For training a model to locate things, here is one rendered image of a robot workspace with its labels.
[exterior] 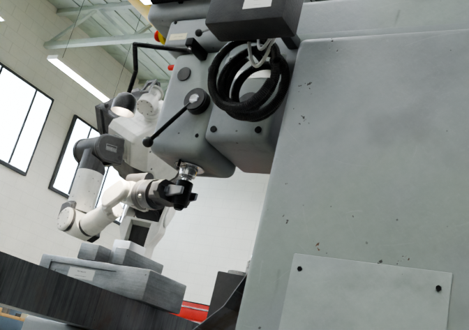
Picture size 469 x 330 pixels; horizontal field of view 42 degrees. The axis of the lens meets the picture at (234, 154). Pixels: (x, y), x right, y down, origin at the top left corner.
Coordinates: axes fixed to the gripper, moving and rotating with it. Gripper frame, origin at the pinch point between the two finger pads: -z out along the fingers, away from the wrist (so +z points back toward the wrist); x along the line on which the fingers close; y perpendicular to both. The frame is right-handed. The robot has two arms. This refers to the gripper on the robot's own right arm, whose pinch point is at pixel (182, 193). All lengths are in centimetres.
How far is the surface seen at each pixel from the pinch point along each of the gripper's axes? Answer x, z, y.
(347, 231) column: -7, -61, 12
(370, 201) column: -7, -64, 6
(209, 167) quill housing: 1.3, -6.8, -8.1
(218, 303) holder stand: 31.1, 7.7, 23.8
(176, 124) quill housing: -9.8, -1.9, -16.3
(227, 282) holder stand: 31.7, 6.6, 16.8
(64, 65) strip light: 245, 639, -304
